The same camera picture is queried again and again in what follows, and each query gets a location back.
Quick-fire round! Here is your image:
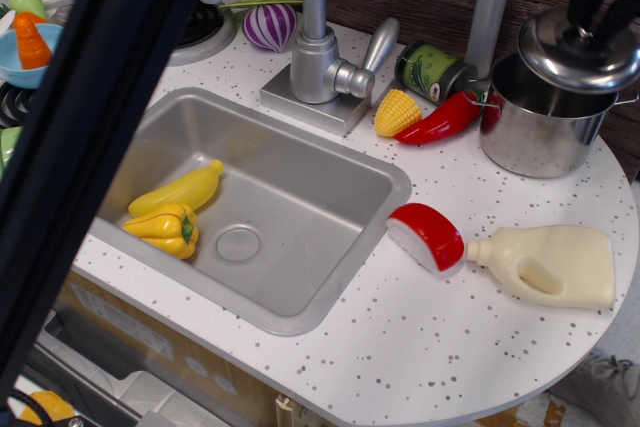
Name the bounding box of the stainless steel pot lid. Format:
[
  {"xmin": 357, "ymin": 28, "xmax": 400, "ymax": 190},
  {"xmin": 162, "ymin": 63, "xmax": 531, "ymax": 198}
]
[{"xmin": 518, "ymin": 7, "xmax": 639, "ymax": 94}]

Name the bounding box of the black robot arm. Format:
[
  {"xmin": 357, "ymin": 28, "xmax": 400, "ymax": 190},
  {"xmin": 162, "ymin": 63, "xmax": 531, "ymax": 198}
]
[{"xmin": 1, "ymin": 0, "xmax": 639, "ymax": 405}]

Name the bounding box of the red chili pepper toy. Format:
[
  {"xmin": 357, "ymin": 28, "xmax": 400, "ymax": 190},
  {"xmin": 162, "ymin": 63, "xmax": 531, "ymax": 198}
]
[{"xmin": 394, "ymin": 89, "xmax": 484, "ymax": 145}]

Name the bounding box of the green label food can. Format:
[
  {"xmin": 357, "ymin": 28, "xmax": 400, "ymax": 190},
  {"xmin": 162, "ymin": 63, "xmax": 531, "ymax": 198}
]
[{"xmin": 394, "ymin": 40, "xmax": 478, "ymax": 105}]

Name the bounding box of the yellow corn cob toy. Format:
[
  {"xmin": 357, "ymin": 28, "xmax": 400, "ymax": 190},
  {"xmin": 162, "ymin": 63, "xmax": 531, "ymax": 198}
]
[{"xmin": 374, "ymin": 89, "xmax": 422, "ymax": 137}]

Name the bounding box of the cream plastic jug bottle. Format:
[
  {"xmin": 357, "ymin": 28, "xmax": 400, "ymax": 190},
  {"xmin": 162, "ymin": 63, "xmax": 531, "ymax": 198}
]
[{"xmin": 466, "ymin": 225, "xmax": 615, "ymax": 309}]

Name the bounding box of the red white cheese wedge toy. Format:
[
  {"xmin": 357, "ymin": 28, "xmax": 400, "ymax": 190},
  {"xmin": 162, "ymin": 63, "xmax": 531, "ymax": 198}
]
[{"xmin": 386, "ymin": 203, "xmax": 465, "ymax": 275}]

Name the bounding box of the silver toy faucet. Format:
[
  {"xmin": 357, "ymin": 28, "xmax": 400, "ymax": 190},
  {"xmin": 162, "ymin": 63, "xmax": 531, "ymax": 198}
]
[{"xmin": 260, "ymin": 0, "xmax": 399, "ymax": 137}]

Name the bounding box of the purple white onion toy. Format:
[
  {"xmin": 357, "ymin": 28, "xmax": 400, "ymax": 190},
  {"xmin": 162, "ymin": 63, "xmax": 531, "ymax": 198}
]
[{"xmin": 222, "ymin": 0, "xmax": 303, "ymax": 53}]

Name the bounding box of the grey shoe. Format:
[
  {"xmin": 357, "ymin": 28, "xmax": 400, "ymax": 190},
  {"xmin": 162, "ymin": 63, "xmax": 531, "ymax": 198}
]
[{"xmin": 549, "ymin": 350, "xmax": 639, "ymax": 426}]

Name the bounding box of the silver sink basin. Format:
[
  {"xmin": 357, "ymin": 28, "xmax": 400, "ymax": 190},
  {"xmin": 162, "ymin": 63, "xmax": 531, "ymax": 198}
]
[{"xmin": 90, "ymin": 88, "xmax": 411, "ymax": 335}]

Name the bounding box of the yellow squash toy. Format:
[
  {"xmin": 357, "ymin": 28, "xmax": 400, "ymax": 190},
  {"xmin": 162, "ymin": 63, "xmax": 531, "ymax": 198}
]
[{"xmin": 128, "ymin": 159, "xmax": 225, "ymax": 217}]

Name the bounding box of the yellow bell pepper toy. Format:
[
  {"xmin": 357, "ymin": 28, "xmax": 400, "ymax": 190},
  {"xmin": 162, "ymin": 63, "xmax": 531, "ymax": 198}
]
[{"xmin": 123, "ymin": 203, "xmax": 199, "ymax": 260}]

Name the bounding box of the silver stove knob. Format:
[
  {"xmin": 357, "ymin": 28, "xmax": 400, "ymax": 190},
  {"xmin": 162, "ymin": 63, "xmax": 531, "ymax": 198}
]
[{"xmin": 49, "ymin": 4, "xmax": 73, "ymax": 26}]

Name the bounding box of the orange carrot toy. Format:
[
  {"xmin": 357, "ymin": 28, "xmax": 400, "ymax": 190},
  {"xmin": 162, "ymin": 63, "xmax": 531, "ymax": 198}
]
[{"xmin": 12, "ymin": 12, "xmax": 52, "ymax": 70}]

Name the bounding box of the light green pear toy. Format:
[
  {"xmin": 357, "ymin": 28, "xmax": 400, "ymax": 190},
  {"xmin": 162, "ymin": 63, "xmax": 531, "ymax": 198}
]
[{"xmin": 9, "ymin": 0, "xmax": 47, "ymax": 21}]

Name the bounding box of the front left stove burner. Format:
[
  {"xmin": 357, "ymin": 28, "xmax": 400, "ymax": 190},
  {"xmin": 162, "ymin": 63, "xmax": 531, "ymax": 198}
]
[{"xmin": 0, "ymin": 82, "xmax": 35, "ymax": 128}]

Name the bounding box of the light blue bowl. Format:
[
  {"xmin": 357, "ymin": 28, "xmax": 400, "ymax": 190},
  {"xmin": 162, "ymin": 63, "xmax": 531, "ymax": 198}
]
[{"xmin": 1, "ymin": 23, "xmax": 63, "ymax": 89}]

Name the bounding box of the green cabbage toy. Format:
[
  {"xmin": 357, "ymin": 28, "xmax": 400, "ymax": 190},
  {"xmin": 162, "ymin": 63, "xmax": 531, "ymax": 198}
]
[{"xmin": 0, "ymin": 126, "xmax": 22, "ymax": 175}]

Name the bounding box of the orange toy below counter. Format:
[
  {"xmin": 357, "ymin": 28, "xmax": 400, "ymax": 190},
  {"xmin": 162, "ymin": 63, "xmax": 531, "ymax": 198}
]
[{"xmin": 19, "ymin": 391, "xmax": 75, "ymax": 426}]

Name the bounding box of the grey vertical post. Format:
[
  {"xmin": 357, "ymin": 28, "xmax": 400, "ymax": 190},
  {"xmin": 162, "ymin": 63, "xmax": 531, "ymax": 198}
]
[{"xmin": 464, "ymin": 0, "xmax": 507, "ymax": 78}]

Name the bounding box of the silver oven door handle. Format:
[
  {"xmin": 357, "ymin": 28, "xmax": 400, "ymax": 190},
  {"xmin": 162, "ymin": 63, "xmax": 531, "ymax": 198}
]
[{"xmin": 29, "ymin": 316, "xmax": 151, "ymax": 426}]

